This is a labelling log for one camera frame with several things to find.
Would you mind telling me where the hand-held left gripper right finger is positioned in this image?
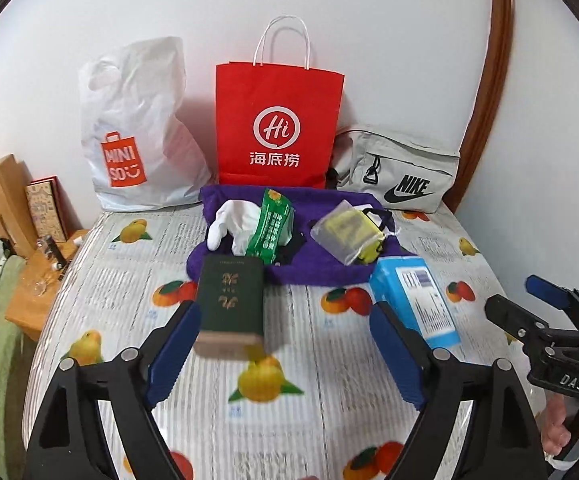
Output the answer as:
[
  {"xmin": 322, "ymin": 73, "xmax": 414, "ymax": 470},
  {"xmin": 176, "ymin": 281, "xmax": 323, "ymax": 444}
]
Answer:
[{"xmin": 369, "ymin": 301, "xmax": 550, "ymax": 480}]

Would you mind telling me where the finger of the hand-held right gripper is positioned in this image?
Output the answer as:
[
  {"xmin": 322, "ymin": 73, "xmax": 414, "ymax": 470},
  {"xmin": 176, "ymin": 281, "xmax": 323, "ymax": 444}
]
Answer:
[
  {"xmin": 485, "ymin": 294, "xmax": 553, "ymax": 349},
  {"xmin": 526, "ymin": 274, "xmax": 579, "ymax": 312}
]

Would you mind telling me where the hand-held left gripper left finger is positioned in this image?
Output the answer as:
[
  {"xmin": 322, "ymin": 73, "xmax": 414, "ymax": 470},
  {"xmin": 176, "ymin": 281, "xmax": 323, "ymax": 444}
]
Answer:
[{"xmin": 22, "ymin": 300, "xmax": 202, "ymax": 480}]

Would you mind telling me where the blue tissue pack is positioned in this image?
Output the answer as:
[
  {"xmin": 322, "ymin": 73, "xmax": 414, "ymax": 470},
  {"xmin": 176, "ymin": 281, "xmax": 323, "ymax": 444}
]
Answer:
[{"xmin": 369, "ymin": 256, "xmax": 463, "ymax": 348}]

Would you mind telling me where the dark green book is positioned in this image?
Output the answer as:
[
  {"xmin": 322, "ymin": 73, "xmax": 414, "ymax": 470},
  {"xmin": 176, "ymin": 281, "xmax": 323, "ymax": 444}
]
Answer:
[{"xmin": 193, "ymin": 254, "xmax": 266, "ymax": 361}]

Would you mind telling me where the yellow item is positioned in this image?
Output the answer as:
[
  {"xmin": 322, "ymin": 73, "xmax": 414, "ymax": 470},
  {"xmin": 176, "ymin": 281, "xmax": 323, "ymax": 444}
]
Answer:
[{"xmin": 311, "ymin": 200, "xmax": 376, "ymax": 264}]

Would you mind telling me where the white glove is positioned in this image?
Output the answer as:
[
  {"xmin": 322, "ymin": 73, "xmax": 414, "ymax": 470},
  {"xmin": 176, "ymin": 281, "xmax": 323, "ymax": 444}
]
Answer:
[{"xmin": 206, "ymin": 199, "xmax": 262, "ymax": 257}]

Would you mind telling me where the dark green snack packet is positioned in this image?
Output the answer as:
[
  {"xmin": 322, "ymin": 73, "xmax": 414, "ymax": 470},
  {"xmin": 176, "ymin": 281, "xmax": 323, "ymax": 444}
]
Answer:
[{"xmin": 246, "ymin": 187, "xmax": 296, "ymax": 264}]

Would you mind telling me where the person's right hand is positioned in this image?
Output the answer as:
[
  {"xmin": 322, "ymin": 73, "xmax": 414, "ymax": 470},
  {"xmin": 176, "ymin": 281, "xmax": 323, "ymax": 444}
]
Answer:
[{"xmin": 539, "ymin": 398, "xmax": 579, "ymax": 457}]

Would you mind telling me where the fruit print tablecloth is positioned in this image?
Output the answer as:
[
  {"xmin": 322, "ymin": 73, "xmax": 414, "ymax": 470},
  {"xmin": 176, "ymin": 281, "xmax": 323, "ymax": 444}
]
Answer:
[{"xmin": 22, "ymin": 205, "xmax": 555, "ymax": 480}]

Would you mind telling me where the purple knitted cloth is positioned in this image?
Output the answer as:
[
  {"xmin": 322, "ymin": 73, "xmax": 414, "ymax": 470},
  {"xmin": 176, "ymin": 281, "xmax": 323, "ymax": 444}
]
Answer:
[{"xmin": 185, "ymin": 184, "xmax": 405, "ymax": 288}]

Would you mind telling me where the wooden bedside table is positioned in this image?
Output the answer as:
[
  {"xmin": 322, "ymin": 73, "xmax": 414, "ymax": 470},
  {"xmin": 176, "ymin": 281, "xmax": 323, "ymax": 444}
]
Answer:
[{"xmin": 4, "ymin": 230, "xmax": 92, "ymax": 343}]

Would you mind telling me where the green striped bedding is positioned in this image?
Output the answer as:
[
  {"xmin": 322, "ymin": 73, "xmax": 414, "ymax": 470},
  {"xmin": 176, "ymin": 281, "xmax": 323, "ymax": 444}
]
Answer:
[{"xmin": 0, "ymin": 255, "xmax": 37, "ymax": 461}]

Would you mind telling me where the grey waist bag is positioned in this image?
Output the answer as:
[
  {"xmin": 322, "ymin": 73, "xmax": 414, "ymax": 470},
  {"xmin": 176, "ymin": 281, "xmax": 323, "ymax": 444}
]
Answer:
[{"xmin": 332, "ymin": 125, "xmax": 461, "ymax": 212}]

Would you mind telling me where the patterned book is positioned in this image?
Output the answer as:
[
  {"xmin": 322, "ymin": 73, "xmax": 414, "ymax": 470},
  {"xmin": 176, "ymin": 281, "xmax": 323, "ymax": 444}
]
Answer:
[{"xmin": 24, "ymin": 176, "xmax": 70, "ymax": 246}]

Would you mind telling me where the white plastic shopping bag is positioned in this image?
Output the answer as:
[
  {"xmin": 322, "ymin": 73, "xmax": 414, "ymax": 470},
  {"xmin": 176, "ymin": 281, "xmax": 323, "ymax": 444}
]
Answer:
[{"xmin": 79, "ymin": 36, "xmax": 215, "ymax": 212}]

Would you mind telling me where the red paper shopping bag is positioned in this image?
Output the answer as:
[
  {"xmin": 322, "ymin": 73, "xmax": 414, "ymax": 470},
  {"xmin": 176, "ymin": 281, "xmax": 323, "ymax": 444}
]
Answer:
[{"xmin": 214, "ymin": 15, "xmax": 346, "ymax": 190}]

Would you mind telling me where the brown wooden door frame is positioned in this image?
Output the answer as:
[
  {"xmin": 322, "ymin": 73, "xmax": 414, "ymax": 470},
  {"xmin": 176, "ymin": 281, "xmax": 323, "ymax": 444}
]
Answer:
[{"xmin": 457, "ymin": 0, "xmax": 515, "ymax": 211}]

